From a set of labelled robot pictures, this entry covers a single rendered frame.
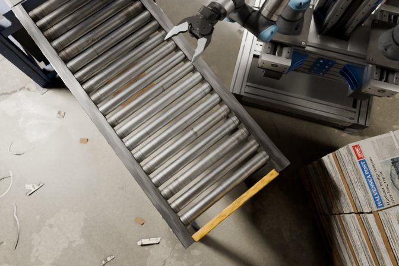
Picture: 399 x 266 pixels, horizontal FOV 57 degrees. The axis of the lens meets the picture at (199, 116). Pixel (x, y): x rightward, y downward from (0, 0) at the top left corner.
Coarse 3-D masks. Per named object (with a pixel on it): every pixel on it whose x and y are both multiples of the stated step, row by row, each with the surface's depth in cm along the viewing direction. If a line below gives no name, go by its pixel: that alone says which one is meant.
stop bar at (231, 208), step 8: (264, 176) 150; (272, 176) 149; (256, 184) 148; (264, 184) 148; (248, 192) 147; (256, 192) 148; (240, 200) 147; (232, 208) 146; (216, 216) 145; (224, 216) 145; (208, 224) 144; (216, 224) 144; (200, 232) 143; (208, 232) 144
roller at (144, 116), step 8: (184, 80) 163; (192, 80) 162; (200, 80) 163; (176, 88) 161; (184, 88) 161; (168, 96) 160; (176, 96) 161; (152, 104) 159; (160, 104) 159; (168, 104) 161; (144, 112) 158; (152, 112) 158; (136, 120) 157; (144, 120) 158; (120, 128) 157; (128, 128) 156; (136, 128) 158; (120, 136) 156
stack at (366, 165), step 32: (320, 160) 189; (352, 160) 153; (384, 160) 150; (320, 192) 204; (352, 192) 162; (384, 192) 147; (320, 224) 221; (352, 224) 171; (352, 256) 184; (384, 256) 151
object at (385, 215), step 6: (384, 210) 136; (390, 210) 132; (396, 210) 129; (384, 216) 137; (390, 216) 132; (396, 216) 128; (384, 222) 138; (390, 222) 133; (396, 222) 129; (384, 228) 139; (390, 228) 135; (396, 228) 130; (390, 234) 136; (396, 234) 132; (390, 240) 136; (396, 240) 133; (390, 246) 138; (396, 246) 134; (396, 252) 135; (396, 258) 136
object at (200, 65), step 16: (144, 0) 172; (160, 16) 170; (192, 48) 166; (208, 80) 162; (224, 96) 160; (240, 112) 158; (256, 128) 156; (272, 144) 155; (272, 160) 154; (288, 160) 153
